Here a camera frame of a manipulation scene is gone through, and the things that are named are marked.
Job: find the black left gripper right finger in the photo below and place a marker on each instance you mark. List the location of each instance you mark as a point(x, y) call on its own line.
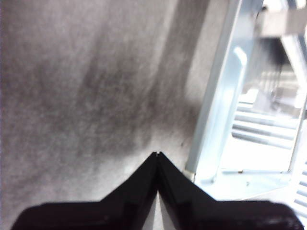
point(227, 215)

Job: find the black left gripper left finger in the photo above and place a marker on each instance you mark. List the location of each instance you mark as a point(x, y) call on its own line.
point(96, 215)

